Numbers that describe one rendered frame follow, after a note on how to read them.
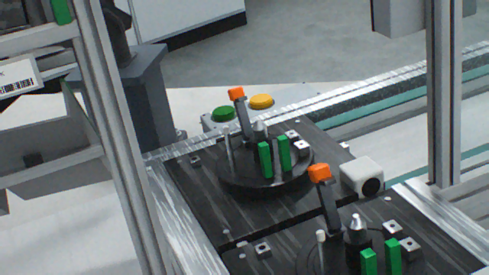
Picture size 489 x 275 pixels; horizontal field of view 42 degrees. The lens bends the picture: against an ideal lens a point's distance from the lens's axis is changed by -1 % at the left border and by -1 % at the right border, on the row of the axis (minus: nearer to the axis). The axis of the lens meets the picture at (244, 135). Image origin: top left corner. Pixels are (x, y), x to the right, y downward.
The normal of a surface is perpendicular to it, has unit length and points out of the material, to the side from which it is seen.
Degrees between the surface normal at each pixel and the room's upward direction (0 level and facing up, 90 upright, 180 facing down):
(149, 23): 90
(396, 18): 90
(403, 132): 0
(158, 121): 90
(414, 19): 90
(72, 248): 0
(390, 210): 0
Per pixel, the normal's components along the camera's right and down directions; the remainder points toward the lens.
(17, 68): 0.37, 0.40
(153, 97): 0.96, -0.02
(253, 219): -0.15, -0.86
